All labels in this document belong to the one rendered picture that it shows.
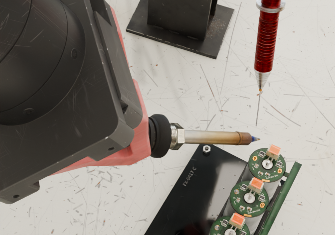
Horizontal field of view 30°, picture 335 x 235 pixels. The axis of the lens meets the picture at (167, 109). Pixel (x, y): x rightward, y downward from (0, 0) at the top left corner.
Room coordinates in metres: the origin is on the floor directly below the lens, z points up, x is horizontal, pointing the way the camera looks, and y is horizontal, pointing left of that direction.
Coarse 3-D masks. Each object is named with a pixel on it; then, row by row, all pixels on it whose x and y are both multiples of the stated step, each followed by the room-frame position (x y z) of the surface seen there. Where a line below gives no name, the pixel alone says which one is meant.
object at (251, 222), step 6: (246, 198) 0.17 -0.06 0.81; (252, 198) 0.17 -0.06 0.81; (228, 204) 0.17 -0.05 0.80; (228, 210) 0.17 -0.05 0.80; (234, 210) 0.16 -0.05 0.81; (222, 216) 0.17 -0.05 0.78; (258, 216) 0.16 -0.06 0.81; (246, 222) 0.16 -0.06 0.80; (252, 222) 0.16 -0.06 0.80; (258, 222) 0.16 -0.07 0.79; (252, 228) 0.16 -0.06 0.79; (252, 234) 0.16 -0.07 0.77
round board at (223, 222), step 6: (228, 216) 0.16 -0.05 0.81; (216, 222) 0.15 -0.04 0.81; (222, 222) 0.15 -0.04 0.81; (228, 222) 0.15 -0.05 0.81; (222, 228) 0.15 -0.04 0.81; (228, 228) 0.15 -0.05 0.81; (234, 228) 0.15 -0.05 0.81; (246, 228) 0.15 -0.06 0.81; (210, 234) 0.14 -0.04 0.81; (216, 234) 0.14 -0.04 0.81; (222, 234) 0.15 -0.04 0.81; (240, 234) 0.15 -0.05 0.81; (246, 234) 0.15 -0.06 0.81
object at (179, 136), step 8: (176, 128) 0.18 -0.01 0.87; (176, 136) 0.18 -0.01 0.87; (184, 136) 0.18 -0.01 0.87; (192, 136) 0.18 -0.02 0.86; (200, 136) 0.18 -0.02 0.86; (208, 136) 0.19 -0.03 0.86; (216, 136) 0.19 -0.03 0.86; (224, 136) 0.19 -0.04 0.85; (232, 136) 0.19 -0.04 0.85; (240, 136) 0.19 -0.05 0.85; (248, 136) 0.20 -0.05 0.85; (176, 144) 0.17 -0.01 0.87; (224, 144) 0.19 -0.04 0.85; (232, 144) 0.19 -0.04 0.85; (240, 144) 0.19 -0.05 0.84; (248, 144) 0.19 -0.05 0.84
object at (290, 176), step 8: (296, 168) 0.20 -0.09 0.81; (288, 176) 0.19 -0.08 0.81; (288, 184) 0.18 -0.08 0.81; (280, 192) 0.18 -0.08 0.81; (288, 192) 0.18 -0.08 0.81; (280, 200) 0.17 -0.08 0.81; (272, 208) 0.17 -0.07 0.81; (280, 208) 0.17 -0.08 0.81; (272, 216) 0.16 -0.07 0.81; (264, 224) 0.15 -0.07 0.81; (272, 224) 0.16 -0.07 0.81; (264, 232) 0.15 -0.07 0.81
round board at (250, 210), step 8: (240, 184) 0.18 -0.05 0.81; (248, 184) 0.18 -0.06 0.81; (232, 192) 0.17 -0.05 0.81; (240, 192) 0.17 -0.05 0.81; (248, 192) 0.18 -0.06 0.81; (256, 192) 0.18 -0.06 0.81; (264, 192) 0.18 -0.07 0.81; (232, 200) 0.17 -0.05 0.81; (240, 200) 0.17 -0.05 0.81; (256, 200) 0.17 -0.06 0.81; (264, 200) 0.17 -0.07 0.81; (240, 208) 0.16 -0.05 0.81; (248, 208) 0.16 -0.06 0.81; (256, 208) 0.17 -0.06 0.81; (264, 208) 0.17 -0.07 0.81; (248, 216) 0.16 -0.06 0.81; (256, 216) 0.16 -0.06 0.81
